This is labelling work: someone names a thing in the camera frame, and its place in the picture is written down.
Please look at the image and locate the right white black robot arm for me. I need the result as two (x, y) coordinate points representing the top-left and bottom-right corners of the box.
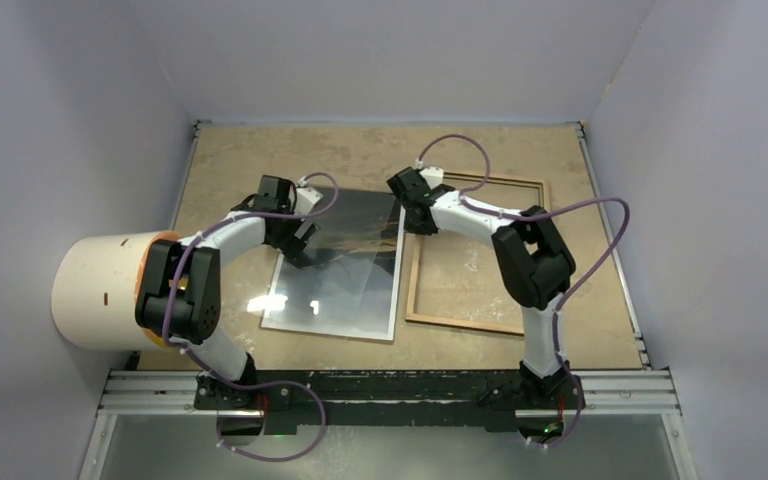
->
(387, 167), (576, 407)

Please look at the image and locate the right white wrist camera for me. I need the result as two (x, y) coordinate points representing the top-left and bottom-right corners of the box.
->
(419, 166), (444, 190)

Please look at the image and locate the wooden picture frame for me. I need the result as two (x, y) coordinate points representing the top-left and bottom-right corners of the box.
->
(405, 172), (550, 336)

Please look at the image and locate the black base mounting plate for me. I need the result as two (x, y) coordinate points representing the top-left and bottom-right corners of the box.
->
(194, 368), (586, 437)

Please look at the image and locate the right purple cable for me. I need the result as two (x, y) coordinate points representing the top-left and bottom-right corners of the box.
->
(415, 134), (632, 452)

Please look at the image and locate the white cylinder with orange lid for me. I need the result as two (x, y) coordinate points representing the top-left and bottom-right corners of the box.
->
(51, 231), (180, 352)

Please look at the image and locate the aluminium rail frame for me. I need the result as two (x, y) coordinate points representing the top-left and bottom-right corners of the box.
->
(79, 122), (697, 479)

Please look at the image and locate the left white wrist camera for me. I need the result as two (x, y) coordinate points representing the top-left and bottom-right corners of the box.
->
(294, 186), (323, 215)

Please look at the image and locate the dark landscape photo print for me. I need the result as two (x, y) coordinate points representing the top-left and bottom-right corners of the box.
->
(260, 187), (403, 342)

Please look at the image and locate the purple cable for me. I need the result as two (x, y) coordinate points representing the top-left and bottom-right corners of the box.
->
(415, 134), (632, 452)
(160, 172), (341, 464)

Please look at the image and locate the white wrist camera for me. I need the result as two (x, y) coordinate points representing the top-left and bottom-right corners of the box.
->
(294, 186), (323, 215)
(419, 166), (444, 190)

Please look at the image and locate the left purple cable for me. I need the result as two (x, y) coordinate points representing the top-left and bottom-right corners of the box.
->
(160, 172), (341, 464)

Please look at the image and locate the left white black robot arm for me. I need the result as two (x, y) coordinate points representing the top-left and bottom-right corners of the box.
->
(135, 175), (330, 409)

